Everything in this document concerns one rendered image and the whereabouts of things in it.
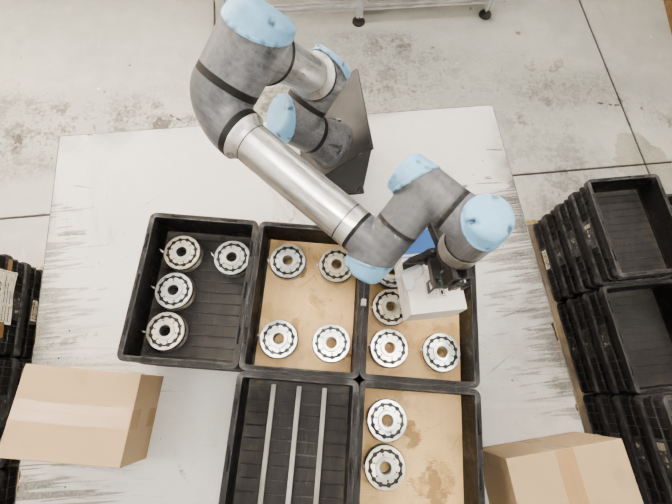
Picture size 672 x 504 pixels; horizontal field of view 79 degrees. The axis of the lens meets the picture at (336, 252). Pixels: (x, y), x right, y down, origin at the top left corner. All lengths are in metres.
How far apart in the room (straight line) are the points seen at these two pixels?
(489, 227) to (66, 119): 2.54
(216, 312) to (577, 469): 1.00
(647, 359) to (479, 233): 1.51
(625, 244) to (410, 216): 1.44
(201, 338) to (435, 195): 0.80
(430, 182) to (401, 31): 2.37
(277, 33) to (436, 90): 2.02
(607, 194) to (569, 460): 1.17
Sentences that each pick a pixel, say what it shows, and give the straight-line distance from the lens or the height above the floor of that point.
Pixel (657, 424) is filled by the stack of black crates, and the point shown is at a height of 0.52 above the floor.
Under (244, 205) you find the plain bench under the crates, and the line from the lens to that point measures 1.44.
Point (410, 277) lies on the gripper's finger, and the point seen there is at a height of 1.16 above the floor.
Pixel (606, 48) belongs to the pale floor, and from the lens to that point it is 3.37.
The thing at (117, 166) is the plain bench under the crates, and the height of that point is 0.70.
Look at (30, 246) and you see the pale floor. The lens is 2.55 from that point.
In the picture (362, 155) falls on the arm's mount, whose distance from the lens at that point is 1.23.
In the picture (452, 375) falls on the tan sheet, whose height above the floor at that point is 0.83.
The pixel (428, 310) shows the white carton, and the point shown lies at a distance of 0.89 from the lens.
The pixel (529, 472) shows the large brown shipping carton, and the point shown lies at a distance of 1.20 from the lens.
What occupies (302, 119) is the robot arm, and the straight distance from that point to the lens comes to 1.14.
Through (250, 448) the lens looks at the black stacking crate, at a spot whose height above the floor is 0.83.
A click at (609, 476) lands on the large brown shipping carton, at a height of 0.90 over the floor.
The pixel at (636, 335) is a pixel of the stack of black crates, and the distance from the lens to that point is 2.04.
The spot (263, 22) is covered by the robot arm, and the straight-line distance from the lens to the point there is 0.73.
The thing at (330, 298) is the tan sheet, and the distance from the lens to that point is 1.18.
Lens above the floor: 1.98
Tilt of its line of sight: 71 degrees down
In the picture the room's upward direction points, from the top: 6 degrees clockwise
